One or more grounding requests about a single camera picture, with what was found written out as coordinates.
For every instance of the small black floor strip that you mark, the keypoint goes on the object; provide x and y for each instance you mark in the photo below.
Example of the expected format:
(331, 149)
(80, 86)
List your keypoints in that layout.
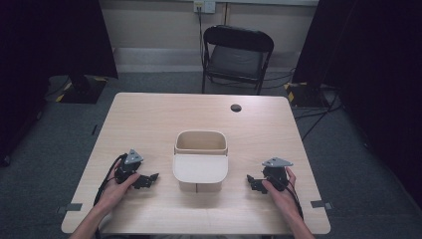
(94, 129)

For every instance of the black stand base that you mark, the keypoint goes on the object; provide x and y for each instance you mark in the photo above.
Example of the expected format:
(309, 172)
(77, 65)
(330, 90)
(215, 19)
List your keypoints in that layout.
(83, 89)
(307, 94)

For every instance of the person's left hand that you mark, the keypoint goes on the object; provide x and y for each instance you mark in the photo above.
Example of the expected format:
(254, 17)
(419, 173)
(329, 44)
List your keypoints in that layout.
(114, 193)

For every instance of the white wall socket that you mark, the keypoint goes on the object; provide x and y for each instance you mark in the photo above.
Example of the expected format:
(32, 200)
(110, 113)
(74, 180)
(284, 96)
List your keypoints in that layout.
(204, 6)

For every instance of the beige bin with flap lid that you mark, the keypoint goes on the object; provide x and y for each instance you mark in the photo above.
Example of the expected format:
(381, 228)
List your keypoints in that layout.
(200, 162)

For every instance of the grey tape strip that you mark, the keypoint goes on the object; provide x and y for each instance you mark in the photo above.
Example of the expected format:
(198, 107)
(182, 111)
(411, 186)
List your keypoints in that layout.
(321, 204)
(71, 207)

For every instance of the dark curtain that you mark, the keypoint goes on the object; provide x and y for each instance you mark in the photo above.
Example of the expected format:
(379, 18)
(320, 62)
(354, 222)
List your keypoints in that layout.
(40, 49)
(375, 66)

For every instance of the person's right hand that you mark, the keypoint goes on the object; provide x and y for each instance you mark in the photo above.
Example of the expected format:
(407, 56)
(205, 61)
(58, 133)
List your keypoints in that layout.
(281, 199)

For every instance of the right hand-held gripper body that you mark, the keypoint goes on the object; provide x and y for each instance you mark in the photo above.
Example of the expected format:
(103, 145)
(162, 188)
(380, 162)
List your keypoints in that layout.
(275, 173)

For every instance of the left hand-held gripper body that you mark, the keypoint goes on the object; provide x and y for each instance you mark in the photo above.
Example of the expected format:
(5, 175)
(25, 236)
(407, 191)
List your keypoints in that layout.
(125, 170)

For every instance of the black folding chair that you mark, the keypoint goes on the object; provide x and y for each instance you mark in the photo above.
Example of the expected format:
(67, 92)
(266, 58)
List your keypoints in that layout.
(236, 56)

